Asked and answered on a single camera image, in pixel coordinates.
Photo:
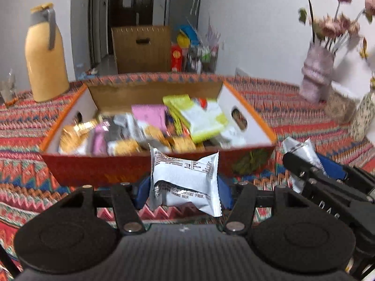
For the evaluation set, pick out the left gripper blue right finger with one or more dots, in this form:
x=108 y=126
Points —
x=225 y=187

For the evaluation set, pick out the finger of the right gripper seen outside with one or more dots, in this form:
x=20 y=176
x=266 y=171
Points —
x=333 y=169

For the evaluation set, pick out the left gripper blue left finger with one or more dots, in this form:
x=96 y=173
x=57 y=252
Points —
x=141 y=191

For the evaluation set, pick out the white snack wrapper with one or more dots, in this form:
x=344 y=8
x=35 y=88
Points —
x=176 y=182

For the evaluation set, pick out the silver white snack packet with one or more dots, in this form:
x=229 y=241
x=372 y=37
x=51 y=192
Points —
x=304 y=150

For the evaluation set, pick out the green white snack bar packet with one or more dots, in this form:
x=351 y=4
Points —
x=203 y=117

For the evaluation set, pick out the pink snack packet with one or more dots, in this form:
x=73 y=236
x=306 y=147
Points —
x=154 y=115
x=99 y=144

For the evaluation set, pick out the orange oat crisp snack packet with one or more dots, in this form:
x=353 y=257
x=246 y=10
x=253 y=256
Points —
x=77 y=139

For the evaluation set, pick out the floral white slim vase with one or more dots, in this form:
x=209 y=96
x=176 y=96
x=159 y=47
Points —
x=363 y=117

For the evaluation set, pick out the red cardboard pumpkin box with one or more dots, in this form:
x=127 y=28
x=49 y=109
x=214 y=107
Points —
x=243 y=146

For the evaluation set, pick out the pink textured flower vase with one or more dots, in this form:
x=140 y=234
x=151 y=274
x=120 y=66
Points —
x=317 y=70

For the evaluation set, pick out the patterned red tablecloth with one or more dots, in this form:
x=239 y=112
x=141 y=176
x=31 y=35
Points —
x=28 y=187

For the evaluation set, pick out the dried pink roses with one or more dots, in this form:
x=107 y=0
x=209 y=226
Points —
x=333 y=32

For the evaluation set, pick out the yellow thermos jug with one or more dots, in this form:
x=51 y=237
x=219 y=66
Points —
x=44 y=54

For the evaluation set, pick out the drinking glass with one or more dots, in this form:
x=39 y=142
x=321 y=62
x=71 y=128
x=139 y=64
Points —
x=8 y=89

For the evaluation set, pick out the dark entrance door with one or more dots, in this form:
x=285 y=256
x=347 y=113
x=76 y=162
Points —
x=121 y=13

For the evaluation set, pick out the grey refrigerator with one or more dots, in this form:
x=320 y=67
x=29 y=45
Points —
x=183 y=13

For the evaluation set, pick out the wire storage cart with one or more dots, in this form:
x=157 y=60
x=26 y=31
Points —
x=201 y=59

